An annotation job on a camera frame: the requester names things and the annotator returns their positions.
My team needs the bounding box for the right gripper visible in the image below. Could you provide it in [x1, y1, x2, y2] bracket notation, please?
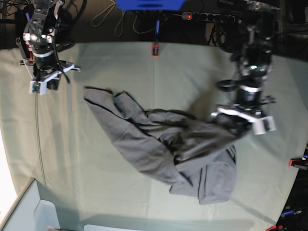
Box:
[19, 60, 81, 95]

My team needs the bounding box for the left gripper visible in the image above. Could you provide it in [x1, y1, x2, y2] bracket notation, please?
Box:
[211, 95, 276, 135]

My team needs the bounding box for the grey t-shirt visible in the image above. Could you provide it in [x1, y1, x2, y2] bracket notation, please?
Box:
[84, 87, 239, 205]

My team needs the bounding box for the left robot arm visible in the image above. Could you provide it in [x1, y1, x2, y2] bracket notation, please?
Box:
[211, 0, 278, 136]

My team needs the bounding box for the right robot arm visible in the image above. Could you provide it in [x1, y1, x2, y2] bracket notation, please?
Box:
[16, 0, 88, 95]

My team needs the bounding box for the red black clamp left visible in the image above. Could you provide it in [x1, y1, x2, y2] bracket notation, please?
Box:
[14, 5, 34, 61]

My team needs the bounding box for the red black clamp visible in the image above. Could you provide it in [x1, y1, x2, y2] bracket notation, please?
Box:
[152, 20, 160, 57]
[288, 155, 308, 170]
[14, 5, 34, 61]

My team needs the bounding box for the red black clamp right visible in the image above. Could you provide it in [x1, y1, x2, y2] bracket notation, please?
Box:
[288, 155, 308, 170]

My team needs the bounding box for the blue plastic object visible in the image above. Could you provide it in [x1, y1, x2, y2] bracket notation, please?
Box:
[116, 0, 185, 11]

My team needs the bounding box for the red black clamp middle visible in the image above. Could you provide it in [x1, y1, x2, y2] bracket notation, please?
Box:
[152, 20, 160, 57]

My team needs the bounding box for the black power strip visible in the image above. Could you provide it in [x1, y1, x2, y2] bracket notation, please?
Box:
[181, 12, 236, 23]

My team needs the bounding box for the green table cloth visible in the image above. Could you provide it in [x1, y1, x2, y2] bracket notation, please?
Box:
[0, 42, 308, 231]

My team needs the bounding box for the white bin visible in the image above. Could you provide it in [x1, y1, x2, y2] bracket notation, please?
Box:
[0, 178, 61, 231]

